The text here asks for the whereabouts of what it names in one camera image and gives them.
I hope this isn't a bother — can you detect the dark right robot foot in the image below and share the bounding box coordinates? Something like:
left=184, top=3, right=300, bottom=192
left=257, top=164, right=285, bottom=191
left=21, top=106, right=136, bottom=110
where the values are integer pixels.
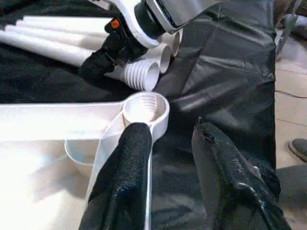
left=288, top=138, right=307, bottom=163

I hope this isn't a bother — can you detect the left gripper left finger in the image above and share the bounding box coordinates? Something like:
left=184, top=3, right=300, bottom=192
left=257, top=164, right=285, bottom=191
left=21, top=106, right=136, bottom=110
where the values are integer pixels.
left=79, top=122, right=154, bottom=230

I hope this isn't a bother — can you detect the silver metal stand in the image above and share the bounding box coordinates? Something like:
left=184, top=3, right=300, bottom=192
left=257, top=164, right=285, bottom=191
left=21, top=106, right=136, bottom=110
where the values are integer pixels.
left=274, top=0, right=307, bottom=60

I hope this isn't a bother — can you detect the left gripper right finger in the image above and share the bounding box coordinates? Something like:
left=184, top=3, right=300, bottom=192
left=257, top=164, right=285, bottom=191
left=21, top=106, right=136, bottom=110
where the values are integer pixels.
left=191, top=117, right=292, bottom=230

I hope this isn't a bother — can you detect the thin dark floor cable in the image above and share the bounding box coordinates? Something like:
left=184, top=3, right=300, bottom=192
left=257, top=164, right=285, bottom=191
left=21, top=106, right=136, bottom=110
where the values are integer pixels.
left=275, top=90, right=307, bottom=99

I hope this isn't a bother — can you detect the black glossy mat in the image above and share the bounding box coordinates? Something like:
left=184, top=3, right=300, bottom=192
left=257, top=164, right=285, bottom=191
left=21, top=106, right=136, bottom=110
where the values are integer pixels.
left=0, top=0, right=281, bottom=230

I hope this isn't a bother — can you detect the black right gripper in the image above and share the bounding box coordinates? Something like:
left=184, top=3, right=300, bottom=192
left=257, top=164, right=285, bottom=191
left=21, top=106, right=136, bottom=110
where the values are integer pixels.
left=79, top=18, right=144, bottom=77

